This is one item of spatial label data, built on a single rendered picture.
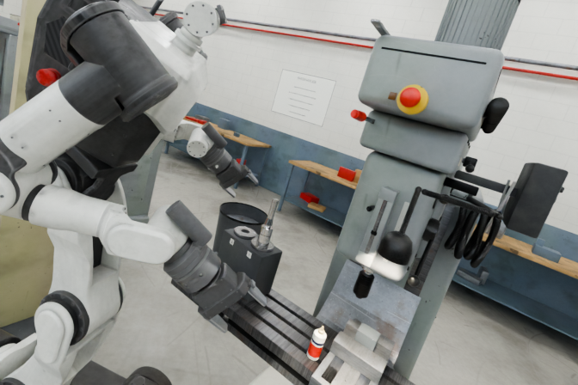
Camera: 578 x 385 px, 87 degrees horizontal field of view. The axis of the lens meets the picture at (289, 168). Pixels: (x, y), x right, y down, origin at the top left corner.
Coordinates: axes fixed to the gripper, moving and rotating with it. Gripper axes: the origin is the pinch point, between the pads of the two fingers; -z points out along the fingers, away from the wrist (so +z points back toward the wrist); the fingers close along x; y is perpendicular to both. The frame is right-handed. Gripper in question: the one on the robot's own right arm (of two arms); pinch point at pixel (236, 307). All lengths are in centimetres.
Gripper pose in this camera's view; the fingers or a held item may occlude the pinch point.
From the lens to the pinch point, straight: 73.1
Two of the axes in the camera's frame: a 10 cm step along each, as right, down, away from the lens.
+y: -1.4, -3.0, 9.4
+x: 8.2, -5.7, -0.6
